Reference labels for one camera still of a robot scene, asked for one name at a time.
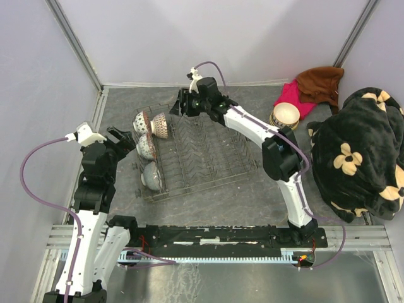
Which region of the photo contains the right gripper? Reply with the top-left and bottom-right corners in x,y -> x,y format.
169,88 -> 210,117

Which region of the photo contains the multicolour scale pattern bowl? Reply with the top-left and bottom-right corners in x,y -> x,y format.
150,113 -> 168,139

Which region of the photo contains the grey speckled bowl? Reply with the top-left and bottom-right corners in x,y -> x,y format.
141,161 -> 162,191

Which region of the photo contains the grey wire dish rack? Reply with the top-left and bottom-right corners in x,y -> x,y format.
133,102 -> 257,202

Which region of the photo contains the yellow dotted bowl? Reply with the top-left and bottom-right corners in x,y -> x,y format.
269,113 -> 299,131

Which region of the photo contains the red lattice pattern bowl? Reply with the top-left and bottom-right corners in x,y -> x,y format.
272,102 -> 300,127

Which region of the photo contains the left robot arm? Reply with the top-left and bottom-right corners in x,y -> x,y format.
43,122 -> 140,302

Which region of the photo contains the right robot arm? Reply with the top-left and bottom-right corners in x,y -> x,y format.
170,71 -> 318,247

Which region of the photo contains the green diamond pattern bowl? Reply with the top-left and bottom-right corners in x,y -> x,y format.
133,111 -> 151,134

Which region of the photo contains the red green dotted bowl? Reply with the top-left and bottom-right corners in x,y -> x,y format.
136,133 -> 157,160

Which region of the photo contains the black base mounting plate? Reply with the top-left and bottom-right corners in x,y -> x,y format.
128,225 -> 328,259

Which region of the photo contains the pink cloth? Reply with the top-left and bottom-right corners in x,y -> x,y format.
274,80 -> 317,120

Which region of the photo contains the brown cloth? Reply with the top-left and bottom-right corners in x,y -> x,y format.
295,66 -> 344,114

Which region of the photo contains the black floral blanket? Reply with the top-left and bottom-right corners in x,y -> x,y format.
307,87 -> 403,223

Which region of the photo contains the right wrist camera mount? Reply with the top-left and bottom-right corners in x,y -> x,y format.
187,67 -> 203,94

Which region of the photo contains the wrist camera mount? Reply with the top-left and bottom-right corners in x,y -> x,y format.
65,122 -> 107,147
187,67 -> 203,94

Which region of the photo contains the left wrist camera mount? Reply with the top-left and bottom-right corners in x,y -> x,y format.
65,122 -> 107,147

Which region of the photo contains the light blue cable duct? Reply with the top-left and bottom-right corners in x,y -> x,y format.
118,244 -> 308,264

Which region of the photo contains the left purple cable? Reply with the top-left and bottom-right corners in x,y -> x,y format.
19,136 -> 176,303

